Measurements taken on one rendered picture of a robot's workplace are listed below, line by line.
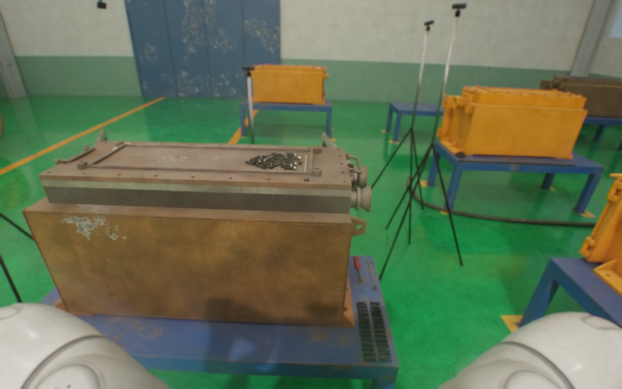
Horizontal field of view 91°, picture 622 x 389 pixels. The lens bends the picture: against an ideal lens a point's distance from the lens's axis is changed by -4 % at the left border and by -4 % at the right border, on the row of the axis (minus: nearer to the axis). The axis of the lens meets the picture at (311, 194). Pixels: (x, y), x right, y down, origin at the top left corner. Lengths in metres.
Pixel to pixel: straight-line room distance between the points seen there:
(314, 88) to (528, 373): 6.19
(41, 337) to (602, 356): 0.70
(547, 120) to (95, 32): 11.35
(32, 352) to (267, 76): 6.19
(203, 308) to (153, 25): 10.06
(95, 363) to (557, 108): 4.63
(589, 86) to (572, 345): 7.84
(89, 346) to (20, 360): 0.07
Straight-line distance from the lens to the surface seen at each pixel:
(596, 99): 8.46
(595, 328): 0.59
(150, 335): 1.74
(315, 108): 6.29
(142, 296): 1.71
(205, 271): 1.48
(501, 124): 4.32
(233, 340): 1.62
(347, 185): 1.25
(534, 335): 0.54
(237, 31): 10.39
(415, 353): 2.46
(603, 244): 2.67
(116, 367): 0.45
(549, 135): 4.69
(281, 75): 6.44
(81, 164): 1.62
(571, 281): 2.49
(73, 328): 0.54
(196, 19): 10.69
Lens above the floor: 1.89
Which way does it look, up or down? 27 degrees down
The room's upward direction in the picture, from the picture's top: 2 degrees clockwise
